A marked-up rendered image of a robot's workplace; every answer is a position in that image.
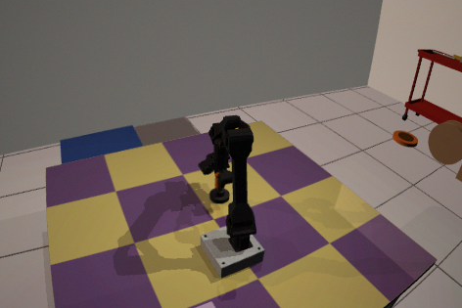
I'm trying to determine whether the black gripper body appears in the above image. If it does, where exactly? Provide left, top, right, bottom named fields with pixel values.
left=211, top=153, right=232, bottom=185

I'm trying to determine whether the orange knob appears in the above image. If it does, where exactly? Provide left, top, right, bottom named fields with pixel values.
left=214, top=172, right=225, bottom=189

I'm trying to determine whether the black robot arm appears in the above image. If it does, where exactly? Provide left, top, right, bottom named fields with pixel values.
left=198, top=115, right=256, bottom=252

